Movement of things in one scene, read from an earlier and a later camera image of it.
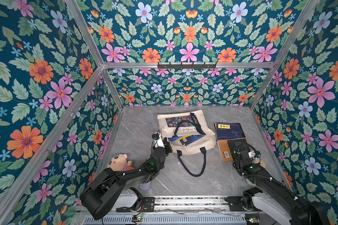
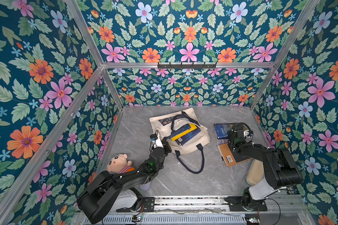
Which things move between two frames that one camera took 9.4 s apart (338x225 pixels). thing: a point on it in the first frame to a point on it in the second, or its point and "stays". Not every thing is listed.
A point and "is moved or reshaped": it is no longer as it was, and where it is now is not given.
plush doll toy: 119,162 stays
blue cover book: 187,140 to 221,130
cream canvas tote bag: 193,155 is moved or reshaped
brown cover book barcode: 227,146 stays
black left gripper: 167,150 stays
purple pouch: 145,186 stays
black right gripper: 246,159 to 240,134
